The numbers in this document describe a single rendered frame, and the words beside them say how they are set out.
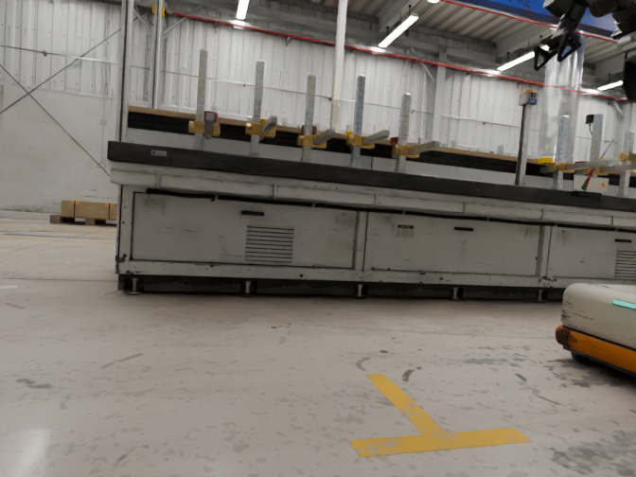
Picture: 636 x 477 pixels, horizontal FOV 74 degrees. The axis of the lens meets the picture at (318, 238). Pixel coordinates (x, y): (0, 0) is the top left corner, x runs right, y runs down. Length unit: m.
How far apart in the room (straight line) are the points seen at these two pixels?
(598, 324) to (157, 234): 1.88
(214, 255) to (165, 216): 0.31
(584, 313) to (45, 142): 9.11
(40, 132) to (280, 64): 4.86
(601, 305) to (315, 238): 1.35
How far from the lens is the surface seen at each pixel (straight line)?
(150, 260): 2.27
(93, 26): 9.98
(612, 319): 1.64
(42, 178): 9.59
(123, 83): 2.08
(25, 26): 10.18
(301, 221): 2.30
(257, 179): 2.02
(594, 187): 2.99
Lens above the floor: 0.45
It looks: 3 degrees down
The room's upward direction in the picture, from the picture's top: 4 degrees clockwise
